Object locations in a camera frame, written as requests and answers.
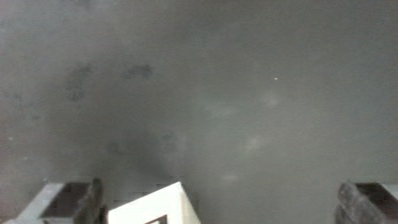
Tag white fiducial marker plate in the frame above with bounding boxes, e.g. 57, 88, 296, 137
106, 182, 200, 224

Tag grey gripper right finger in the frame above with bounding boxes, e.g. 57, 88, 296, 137
334, 182, 398, 224

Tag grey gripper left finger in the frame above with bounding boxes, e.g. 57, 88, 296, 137
10, 178, 106, 224

